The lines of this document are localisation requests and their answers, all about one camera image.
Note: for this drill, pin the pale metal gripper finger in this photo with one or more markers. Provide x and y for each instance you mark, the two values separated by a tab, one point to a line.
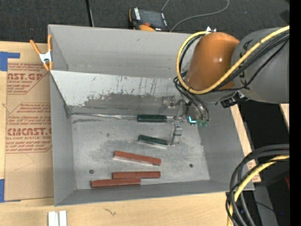
177	132
171	103

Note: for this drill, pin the red-brown flat block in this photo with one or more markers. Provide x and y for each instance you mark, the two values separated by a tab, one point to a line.
136	174
137	158
115	183

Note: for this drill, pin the brown cardboard board, red print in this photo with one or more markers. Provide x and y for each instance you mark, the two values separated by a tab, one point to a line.
28	116

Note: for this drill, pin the dark green flat block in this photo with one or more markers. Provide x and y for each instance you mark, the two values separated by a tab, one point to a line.
152	140
151	118

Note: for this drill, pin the grey metal bin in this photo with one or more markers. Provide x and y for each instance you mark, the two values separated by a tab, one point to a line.
131	53

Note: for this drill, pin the black cylinder on white bracket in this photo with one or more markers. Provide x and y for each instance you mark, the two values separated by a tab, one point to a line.
229	102

